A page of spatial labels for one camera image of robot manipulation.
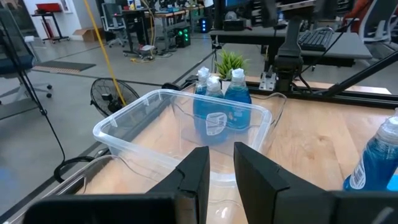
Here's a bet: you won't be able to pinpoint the green plant in white pot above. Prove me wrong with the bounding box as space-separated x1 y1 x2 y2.
214 49 251 91

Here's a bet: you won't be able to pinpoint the black floor mat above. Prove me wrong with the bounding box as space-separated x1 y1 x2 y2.
32 60 96 75

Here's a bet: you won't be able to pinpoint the silver metal bracket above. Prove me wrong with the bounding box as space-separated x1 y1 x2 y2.
258 72 278 92

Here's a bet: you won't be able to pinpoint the blue dish soap bottle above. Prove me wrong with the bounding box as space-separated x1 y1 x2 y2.
193 66 212 125
343 108 398 192
193 75 230 146
223 67 252 131

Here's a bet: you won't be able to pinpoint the computer tower green lights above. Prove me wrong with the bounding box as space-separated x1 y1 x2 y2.
174 26 192 48

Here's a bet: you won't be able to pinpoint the person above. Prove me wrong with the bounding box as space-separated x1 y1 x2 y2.
343 0 371 34

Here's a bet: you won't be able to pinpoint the black floor fan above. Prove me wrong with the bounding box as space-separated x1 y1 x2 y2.
90 77 141 118

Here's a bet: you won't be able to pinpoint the computer tower blue lights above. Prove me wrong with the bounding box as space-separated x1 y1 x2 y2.
198 17 210 34

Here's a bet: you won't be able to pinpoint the tall clear plastic bin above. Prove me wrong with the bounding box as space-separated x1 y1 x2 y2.
92 88 273 187

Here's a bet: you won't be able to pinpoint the white office chair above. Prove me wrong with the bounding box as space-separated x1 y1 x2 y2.
101 2 128 47

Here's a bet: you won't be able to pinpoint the yellow hanging cable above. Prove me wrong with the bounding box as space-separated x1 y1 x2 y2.
83 0 127 107

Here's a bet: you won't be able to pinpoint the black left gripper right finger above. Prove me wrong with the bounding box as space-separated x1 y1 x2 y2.
233 141 398 224

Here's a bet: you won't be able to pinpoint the large cardboard box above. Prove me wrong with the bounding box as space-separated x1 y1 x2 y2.
73 27 103 43

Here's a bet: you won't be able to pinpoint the red top cart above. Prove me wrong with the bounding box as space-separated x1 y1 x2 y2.
30 2 71 44

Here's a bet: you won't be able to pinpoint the blue cellulose sponge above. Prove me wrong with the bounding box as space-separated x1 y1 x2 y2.
386 173 398 192

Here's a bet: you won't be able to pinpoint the wooden desk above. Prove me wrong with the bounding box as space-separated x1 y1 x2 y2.
123 4 206 58

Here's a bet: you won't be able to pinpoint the blue office chair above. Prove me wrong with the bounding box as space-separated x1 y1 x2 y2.
0 7 53 121

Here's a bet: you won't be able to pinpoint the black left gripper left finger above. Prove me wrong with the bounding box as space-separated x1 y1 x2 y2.
21 145 211 224

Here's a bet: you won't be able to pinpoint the black hanging cable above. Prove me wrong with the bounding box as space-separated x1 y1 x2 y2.
0 17 111 184

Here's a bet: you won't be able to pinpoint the grey desk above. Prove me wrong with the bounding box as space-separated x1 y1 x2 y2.
297 29 373 68
208 26 280 46

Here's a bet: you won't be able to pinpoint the black keyboard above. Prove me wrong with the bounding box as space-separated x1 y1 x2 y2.
297 28 335 52

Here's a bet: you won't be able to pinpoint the grey office chair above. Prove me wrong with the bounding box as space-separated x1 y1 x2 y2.
357 0 398 44

